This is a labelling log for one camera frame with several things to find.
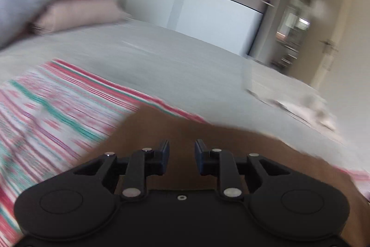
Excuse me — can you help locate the pink pillow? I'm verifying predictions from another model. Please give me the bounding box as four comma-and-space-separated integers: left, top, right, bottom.
30, 0, 128, 35

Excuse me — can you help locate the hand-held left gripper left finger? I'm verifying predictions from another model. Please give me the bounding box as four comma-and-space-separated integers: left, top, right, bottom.
74, 139, 170, 201

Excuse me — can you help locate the bed with grey sheet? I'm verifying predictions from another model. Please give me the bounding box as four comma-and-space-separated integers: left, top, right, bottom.
0, 18, 370, 207

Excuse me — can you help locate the brown coat with fur collar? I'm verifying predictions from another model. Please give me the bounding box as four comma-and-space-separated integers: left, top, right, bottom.
76, 105, 370, 247

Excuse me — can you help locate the patterned red green white blanket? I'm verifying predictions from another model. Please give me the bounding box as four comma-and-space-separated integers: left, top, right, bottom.
0, 59, 370, 247

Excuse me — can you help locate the folded white cloth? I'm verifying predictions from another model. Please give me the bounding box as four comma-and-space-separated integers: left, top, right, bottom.
241, 62, 339, 132

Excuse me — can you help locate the cream door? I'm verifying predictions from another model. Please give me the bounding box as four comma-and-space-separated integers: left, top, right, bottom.
311, 0, 352, 89

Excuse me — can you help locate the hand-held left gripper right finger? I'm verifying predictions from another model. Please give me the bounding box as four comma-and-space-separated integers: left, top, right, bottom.
194, 139, 290, 201

